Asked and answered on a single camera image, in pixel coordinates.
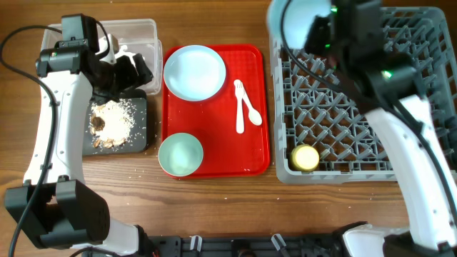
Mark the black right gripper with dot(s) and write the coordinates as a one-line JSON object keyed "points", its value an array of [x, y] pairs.
{"points": [[315, 30]]}

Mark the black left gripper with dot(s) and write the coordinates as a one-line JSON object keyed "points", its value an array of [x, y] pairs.
{"points": [[130, 80]]}

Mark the light blue bowl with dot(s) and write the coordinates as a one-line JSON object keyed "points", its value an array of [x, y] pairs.
{"points": [[298, 19]]}

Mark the food scraps and rice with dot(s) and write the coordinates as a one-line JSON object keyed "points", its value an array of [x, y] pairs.
{"points": [[111, 124]]}

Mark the yellow plastic cup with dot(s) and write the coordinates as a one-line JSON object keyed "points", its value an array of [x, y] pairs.
{"points": [[305, 158]]}

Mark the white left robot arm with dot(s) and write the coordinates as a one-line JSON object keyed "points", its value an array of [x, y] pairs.
{"points": [[53, 206]]}

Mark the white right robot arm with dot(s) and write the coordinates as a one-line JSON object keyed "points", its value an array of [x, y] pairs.
{"points": [[389, 92]]}

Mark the grey dishwasher rack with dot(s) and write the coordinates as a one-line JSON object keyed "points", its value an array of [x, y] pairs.
{"points": [[307, 113]]}

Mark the clear plastic bin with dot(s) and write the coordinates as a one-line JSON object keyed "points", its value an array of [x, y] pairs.
{"points": [[143, 46]]}

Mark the black plastic tray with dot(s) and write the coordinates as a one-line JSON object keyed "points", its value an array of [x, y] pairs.
{"points": [[138, 135]]}

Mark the light blue plate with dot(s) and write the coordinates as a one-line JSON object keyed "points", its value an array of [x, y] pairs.
{"points": [[194, 73]]}

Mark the white plastic fork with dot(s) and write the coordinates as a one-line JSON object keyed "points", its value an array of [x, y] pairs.
{"points": [[239, 92]]}

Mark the mint green bowl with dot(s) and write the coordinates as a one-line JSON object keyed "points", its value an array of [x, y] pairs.
{"points": [[180, 154]]}

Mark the white plastic spoon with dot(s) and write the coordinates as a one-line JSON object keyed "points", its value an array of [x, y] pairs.
{"points": [[253, 115]]}

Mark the red serving tray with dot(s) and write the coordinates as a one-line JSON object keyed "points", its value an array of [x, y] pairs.
{"points": [[213, 121]]}

